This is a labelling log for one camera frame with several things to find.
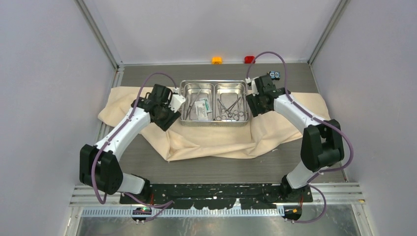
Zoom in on green white sterile packet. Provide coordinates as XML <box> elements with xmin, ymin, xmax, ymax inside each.
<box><xmin>194</xmin><ymin>98</ymin><xmax>212</xmax><ymax>120</ymax></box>

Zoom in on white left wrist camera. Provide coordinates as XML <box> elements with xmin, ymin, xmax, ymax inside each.
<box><xmin>169</xmin><ymin>93</ymin><xmax>186</xmax><ymax>113</ymax></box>

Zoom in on steel forceps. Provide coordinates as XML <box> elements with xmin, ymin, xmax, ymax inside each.
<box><xmin>185</xmin><ymin>89</ymin><xmax>201</xmax><ymax>120</ymax></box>

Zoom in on blue owl number tag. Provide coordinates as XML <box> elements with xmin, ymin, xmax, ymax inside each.
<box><xmin>268</xmin><ymin>71</ymin><xmax>281</xmax><ymax>81</ymax></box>

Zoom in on yellow block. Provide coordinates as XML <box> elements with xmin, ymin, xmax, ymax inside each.
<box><xmin>211</xmin><ymin>57</ymin><xmax>223</xmax><ymax>64</ymax></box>

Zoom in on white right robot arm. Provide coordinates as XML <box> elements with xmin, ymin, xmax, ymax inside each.
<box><xmin>245</xmin><ymin>75</ymin><xmax>344</xmax><ymax>202</ymax></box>

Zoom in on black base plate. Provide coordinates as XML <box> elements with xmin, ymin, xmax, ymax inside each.
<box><xmin>135</xmin><ymin>183</ymin><xmax>313</xmax><ymax>210</ymax></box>

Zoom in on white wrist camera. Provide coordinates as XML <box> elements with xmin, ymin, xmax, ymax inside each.
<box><xmin>169</xmin><ymin>93</ymin><xmax>186</xmax><ymax>113</ymax></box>
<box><xmin>245</xmin><ymin>77</ymin><xmax>259</xmax><ymax>96</ymax></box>

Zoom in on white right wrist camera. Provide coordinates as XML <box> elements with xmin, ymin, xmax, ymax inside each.
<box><xmin>245</xmin><ymin>77</ymin><xmax>259</xmax><ymax>96</ymax></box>

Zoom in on cream cloth wrap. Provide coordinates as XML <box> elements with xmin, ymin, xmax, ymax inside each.
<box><xmin>98</xmin><ymin>87</ymin><xmax>330</xmax><ymax>161</ymax></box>

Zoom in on steel scissors pile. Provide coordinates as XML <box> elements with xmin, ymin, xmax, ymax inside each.
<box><xmin>215</xmin><ymin>97</ymin><xmax>245</xmax><ymax>121</ymax></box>

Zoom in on steel mesh instrument tray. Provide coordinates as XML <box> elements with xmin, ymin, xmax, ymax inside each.
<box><xmin>179</xmin><ymin>80</ymin><xmax>250</xmax><ymax>127</ymax></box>

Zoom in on red block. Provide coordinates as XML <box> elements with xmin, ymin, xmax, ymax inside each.
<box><xmin>244</xmin><ymin>56</ymin><xmax>255</xmax><ymax>64</ymax></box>

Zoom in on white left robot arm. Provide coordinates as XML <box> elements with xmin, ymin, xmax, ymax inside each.
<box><xmin>79</xmin><ymin>84</ymin><xmax>186</xmax><ymax>204</ymax></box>

